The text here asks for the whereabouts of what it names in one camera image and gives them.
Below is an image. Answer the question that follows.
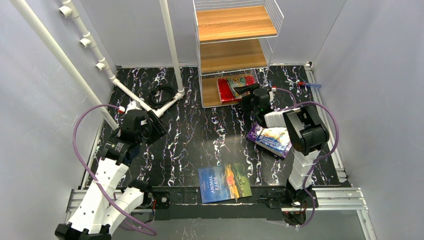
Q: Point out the purple 52-storey treehouse book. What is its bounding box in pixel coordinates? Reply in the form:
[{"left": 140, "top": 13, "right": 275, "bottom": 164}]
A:
[{"left": 247, "top": 123, "right": 288, "bottom": 158}]

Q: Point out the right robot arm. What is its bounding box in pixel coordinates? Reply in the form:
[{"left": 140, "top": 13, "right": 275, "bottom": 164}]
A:
[{"left": 234, "top": 83, "right": 330, "bottom": 191}]

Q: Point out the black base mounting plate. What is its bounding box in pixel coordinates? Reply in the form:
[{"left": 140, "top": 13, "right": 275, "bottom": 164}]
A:
[{"left": 134, "top": 186, "right": 319, "bottom": 225}]

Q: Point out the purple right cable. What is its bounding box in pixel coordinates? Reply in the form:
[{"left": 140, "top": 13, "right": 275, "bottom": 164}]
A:
[{"left": 273, "top": 86, "right": 339, "bottom": 228}]

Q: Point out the black coiled cable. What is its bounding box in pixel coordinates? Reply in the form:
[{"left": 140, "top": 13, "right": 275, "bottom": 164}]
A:
[{"left": 148, "top": 86, "right": 178, "bottom": 107}]

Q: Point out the Animal Farm book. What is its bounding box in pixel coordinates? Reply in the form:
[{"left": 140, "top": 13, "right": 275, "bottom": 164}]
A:
[{"left": 198, "top": 163, "right": 253, "bottom": 204}]

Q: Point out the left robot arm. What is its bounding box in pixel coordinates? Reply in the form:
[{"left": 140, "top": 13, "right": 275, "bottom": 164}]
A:
[{"left": 54, "top": 106, "right": 166, "bottom": 240}]

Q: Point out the white pipe frame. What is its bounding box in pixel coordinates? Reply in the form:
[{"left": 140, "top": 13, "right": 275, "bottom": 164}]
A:
[{"left": 11, "top": 0, "right": 185, "bottom": 118}]

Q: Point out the aluminium rail frame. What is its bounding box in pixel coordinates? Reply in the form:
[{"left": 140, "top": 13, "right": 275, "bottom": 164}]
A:
[{"left": 61, "top": 62, "right": 377, "bottom": 240}]

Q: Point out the blue red pen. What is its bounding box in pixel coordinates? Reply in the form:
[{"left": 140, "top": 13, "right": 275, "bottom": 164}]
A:
[{"left": 285, "top": 81, "right": 321, "bottom": 89}]

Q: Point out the blue 91-storey treehouse book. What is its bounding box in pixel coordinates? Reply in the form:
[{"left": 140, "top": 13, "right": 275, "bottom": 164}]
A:
[{"left": 255, "top": 127, "right": 292, "bottom": 158}]

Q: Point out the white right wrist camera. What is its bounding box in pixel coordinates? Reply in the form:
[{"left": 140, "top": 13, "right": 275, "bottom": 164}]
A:
[{"left": 267, "top": 86, "right": 277, "bottom": 103}]

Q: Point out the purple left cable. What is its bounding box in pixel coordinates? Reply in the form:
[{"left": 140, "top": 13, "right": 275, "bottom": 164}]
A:
[{"left": 72, "top": 104, "right": 158, "bottom": 237}]

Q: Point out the white wire wooden shelf rack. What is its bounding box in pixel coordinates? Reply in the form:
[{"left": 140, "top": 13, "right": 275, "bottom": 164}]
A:
[{"left": 193, "top": 0, "right": 284, "bottom": 108}]

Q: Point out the purple cable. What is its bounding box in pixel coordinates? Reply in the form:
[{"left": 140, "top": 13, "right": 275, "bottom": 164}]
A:
[
  {"left": 273, "top": 86, "right": 339, "bottom": 228},
  {"left": 72, "top": 104, "right": 158, "bottom": 237}
]

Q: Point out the red treehouse book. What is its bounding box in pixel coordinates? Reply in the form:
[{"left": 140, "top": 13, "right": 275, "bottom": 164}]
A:
[{"left": 217, "top": 75, "right": 257, "bottom": 105}]

